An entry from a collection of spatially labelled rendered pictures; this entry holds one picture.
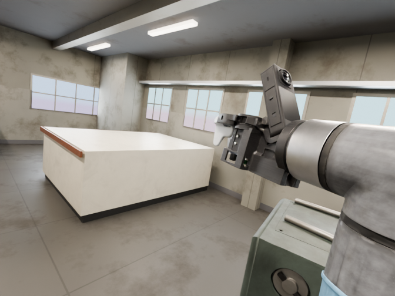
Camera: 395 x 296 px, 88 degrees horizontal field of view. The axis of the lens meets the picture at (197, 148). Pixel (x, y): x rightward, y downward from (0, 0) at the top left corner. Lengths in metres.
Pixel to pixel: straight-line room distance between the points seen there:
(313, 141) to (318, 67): 3.87
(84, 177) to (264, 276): 2.50
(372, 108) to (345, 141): 3.61
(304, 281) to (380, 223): 0.53
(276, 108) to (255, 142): 0.05
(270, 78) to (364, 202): 0.20
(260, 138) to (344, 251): 0.16
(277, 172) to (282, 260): 0.45
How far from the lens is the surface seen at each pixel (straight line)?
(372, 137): 0.22
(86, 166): 2.87
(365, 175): 0.21
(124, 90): 6.71
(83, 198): 3.01
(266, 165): 0.29
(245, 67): 4.62
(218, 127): 0.39
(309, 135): 0.24
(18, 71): 7.80
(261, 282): 0.75
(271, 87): 0.32
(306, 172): 0.24
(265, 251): 0.70
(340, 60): 4.06
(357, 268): 0.23
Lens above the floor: 1.58
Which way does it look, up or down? 9 degrees down
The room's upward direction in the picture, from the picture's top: 9 degrees clockwise
